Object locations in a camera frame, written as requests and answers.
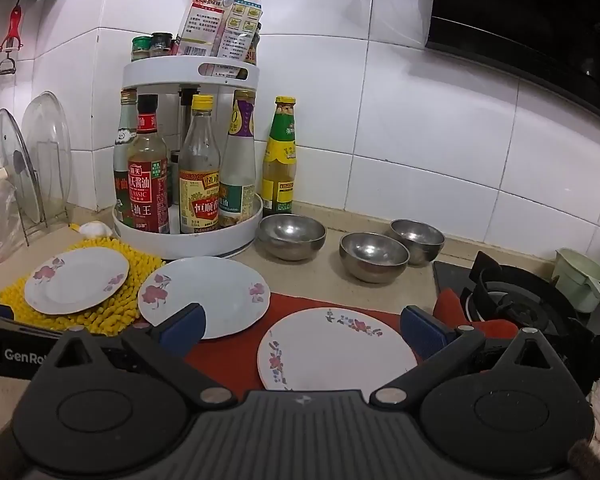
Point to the pale green measuring cup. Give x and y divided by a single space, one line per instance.
577 280

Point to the red label seasoning bottle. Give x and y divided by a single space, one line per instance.
253 50

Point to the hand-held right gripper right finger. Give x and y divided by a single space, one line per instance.
422 330

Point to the white garlic bulb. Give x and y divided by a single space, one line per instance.
95 230

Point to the red cloth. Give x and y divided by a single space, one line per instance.
230 355

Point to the green lid spice jar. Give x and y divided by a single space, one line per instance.
141 49

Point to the yellow cap vinegar bottle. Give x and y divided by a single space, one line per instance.
200 185

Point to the green yellow label sauce bottle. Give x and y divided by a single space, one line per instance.
279 170

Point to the person's right forearm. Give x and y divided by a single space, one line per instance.
592 460

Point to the cream plate small flower border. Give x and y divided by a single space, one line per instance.
330 355

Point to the dark lid spice jar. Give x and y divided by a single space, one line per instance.
160 45

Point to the white yellow seasoning packet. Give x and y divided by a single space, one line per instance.
242 25

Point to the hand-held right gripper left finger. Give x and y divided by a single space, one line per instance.
182 327

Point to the stainless steel bowl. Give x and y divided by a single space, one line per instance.
374 260
420 242
291 237

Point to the white two-tier condiment rack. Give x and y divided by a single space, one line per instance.
180 72

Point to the white plate pink flowers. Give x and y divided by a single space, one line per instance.
205 290
75 280

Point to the glass pot lid with knob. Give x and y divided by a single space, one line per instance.
12 160

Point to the large glass pot lid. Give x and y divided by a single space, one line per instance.
50 125

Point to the pink white seasoning packet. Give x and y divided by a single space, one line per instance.
202 15

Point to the yellow chenille mat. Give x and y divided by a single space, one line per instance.
105 321

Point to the purple label clear bottle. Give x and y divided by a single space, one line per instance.
240 160

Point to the red cap soy sauce bottle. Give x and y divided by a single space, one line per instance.
147 185

